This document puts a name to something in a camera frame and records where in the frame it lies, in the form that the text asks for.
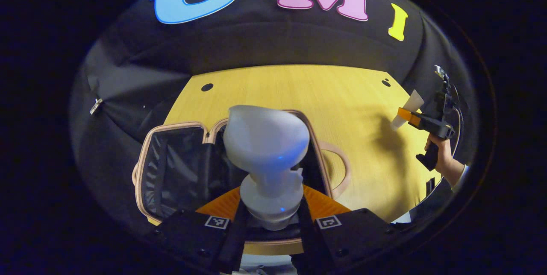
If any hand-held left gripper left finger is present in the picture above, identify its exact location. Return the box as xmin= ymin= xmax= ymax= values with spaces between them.
xmin=154 ymin=187 xmax=249 ymax=275

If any white pump bottle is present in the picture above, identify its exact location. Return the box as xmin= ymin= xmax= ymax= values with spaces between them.
xmin=222 ymin=104 xmax=311 ymax=231

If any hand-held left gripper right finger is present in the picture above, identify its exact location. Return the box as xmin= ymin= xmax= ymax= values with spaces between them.
xmin=293 ymin=184 xmax=402 ymax=275

